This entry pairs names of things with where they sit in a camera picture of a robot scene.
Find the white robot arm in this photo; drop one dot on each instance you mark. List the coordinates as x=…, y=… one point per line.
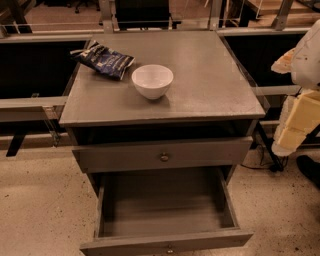
x=305, y=71

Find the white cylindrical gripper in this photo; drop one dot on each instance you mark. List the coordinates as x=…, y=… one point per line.
x=307, y=65

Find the grey drawer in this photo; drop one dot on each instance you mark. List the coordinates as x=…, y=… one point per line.
x=148, y=155
x=166, y=211

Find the blue chip bag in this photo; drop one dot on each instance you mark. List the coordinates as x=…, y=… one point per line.
x=103, y=60

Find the grey top drawer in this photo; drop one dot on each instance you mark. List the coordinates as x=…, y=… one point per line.
x=148, y=155

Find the black shoe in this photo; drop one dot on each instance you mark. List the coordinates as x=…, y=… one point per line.
x=309, y=168

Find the grey wooden drawer cabinet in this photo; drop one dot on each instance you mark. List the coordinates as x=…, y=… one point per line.
x=208, y=97

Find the white ceramic bowl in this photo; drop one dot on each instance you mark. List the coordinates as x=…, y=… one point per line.
x=152, y=81

